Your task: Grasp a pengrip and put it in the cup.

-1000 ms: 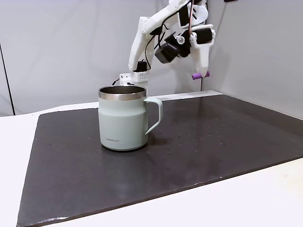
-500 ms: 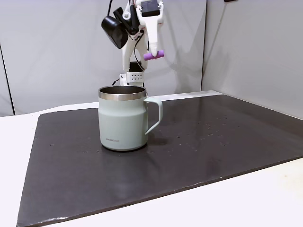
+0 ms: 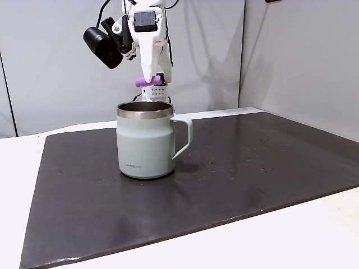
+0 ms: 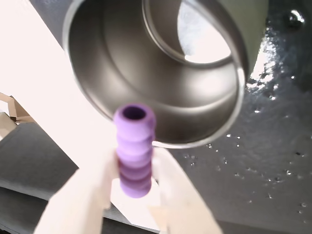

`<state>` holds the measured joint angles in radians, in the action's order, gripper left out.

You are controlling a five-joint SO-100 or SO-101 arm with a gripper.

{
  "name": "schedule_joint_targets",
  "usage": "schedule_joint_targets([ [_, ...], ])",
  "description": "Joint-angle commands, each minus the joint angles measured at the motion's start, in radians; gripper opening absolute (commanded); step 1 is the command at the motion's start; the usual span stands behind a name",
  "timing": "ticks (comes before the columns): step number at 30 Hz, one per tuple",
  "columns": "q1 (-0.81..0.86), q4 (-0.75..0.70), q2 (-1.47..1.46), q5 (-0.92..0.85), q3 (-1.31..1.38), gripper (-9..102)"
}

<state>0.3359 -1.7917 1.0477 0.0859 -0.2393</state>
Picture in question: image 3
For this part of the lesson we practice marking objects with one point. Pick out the purple pen grip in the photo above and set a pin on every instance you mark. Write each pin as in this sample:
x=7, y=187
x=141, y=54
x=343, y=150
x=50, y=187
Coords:
x=139, y=82

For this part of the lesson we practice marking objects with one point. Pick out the pale green steel mug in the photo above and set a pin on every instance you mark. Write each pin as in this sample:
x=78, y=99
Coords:
x=143, y=145

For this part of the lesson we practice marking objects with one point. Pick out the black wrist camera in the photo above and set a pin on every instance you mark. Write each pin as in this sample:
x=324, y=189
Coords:
x=101, y=45

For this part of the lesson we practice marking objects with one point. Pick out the dark grey table mat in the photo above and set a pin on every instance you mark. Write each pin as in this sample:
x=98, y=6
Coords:
x=224, y=182

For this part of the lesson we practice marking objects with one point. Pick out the black wall fixture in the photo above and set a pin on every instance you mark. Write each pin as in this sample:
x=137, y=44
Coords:
x=272, y=1

